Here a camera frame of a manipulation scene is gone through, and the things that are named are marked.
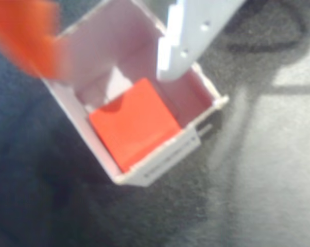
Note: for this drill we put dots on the red cube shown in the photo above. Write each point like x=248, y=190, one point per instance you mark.
x=134, y=128

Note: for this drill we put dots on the black table mat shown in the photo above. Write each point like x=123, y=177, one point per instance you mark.
x=273, y=180

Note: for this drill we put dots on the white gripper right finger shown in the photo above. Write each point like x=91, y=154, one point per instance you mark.
x=193, y=38

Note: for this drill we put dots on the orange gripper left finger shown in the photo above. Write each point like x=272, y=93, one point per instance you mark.
x=23, y=38

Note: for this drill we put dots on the white cardboard box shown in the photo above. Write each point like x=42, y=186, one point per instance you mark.
x=93, y=38

